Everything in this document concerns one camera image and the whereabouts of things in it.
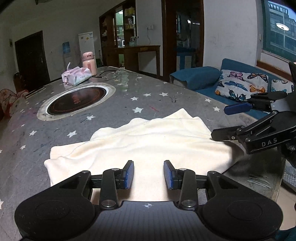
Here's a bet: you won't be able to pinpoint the cream white garment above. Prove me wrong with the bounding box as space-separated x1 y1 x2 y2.
44 109 244 201

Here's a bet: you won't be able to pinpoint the butterfly print pillow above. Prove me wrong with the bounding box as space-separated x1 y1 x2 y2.
271 79 294 93
215 70 269 102

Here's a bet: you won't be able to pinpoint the blue sofa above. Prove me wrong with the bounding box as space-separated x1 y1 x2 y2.
169 58 296 193

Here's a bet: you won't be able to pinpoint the round black induction cooktop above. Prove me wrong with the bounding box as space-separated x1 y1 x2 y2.
37 82 116 121

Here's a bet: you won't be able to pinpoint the pink wet wipes pack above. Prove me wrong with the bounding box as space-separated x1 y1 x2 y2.
61 62 92 86

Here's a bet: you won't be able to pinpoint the pink insulated bottle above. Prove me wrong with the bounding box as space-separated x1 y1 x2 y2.
82 52 97 76

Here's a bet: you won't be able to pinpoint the water dispenser with blue bottle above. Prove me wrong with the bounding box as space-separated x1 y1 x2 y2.
62 42 71 68

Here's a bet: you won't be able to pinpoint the white refrigerator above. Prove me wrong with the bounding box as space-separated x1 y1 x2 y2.
78 32 95 57

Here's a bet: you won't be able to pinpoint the polka dot kids play tent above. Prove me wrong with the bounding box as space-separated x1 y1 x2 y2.
1 88 29 118

